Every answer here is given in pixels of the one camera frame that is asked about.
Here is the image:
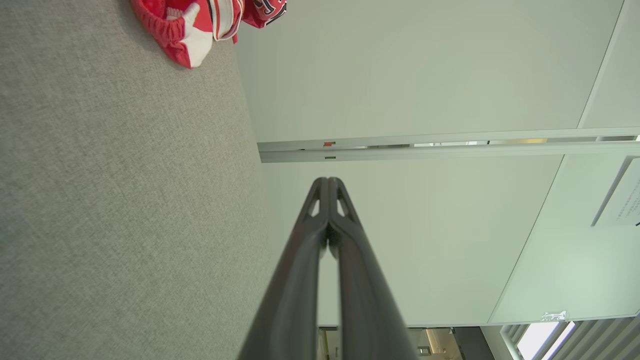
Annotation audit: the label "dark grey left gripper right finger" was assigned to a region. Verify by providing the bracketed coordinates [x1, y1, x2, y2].
[329, 177, 418, 360]

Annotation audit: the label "red Bulls jersey shirt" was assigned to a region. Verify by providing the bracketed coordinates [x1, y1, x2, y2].
[207, 0, 287, 44]

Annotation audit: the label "red Bulls shorts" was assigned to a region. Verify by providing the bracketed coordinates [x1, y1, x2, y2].
[131, 0, 215, 69]

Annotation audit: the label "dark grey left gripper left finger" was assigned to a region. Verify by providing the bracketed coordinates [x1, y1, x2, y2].
[237, 177, 329, 360]

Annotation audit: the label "grey metal partition post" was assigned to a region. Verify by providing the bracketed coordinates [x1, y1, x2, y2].
[257, 127, 640, 164]

